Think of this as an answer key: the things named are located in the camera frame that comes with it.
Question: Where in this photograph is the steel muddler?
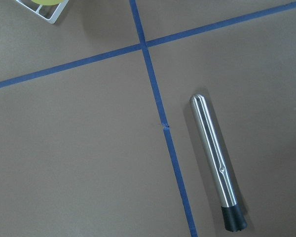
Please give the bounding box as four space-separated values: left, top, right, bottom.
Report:
190 94 247 232

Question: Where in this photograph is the white cup rack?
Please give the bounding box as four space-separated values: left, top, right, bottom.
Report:
16 0 69 24

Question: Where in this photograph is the yellow cup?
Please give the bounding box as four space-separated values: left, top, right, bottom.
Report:
32 0 63 6

